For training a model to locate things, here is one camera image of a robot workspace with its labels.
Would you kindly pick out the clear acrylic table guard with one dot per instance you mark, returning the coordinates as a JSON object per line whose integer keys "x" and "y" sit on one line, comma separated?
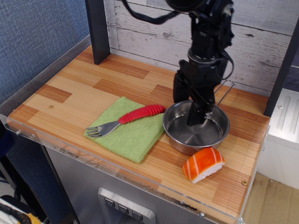
{"x": 219, "y": 196}

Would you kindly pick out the white aluminium side block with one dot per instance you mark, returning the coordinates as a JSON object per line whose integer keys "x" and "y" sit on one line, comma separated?
{"x": 284, "y": 122}

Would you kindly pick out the silver button control panel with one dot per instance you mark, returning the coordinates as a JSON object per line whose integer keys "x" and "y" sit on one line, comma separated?
{"x": 126, "y": 206}

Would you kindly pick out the stainless steel cabinet front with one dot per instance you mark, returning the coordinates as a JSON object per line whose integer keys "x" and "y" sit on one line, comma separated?
{"x": 82, "y": 180}

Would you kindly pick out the black left frame post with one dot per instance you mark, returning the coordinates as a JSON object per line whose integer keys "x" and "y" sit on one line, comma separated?
{"x": 98, "y": 29}

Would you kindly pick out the stainless steel pot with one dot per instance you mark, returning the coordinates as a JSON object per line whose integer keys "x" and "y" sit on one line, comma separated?
{"x": 188, "y": 135}

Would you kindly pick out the green folded cloth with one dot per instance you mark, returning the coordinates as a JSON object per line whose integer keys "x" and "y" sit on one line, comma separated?
{"x": 132, "y": 140}

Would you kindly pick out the orange salmon sushi toy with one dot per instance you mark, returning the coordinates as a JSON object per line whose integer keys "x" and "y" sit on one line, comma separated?
{"x": 202, "y": 164}

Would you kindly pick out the black frame post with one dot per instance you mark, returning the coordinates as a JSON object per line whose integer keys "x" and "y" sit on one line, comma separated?
{"x": 98, "y": 29}
{"x": 283, "y": 72}

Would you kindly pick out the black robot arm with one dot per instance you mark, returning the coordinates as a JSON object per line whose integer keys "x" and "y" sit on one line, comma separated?
{"x": 211, "y": 34}

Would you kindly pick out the red handled metal fork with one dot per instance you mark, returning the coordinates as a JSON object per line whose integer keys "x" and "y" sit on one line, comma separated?
{"x": 105, "y": 129}

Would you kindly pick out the yellow black bag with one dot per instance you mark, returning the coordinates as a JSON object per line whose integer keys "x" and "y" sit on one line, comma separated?
{"x": 22, "y": 218}

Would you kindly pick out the black right frame post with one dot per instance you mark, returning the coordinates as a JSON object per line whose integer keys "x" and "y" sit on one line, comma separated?
{"x": 283, "y": 72}

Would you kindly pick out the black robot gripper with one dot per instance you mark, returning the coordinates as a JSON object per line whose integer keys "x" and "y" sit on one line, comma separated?
{"x": 197, "y": 81}

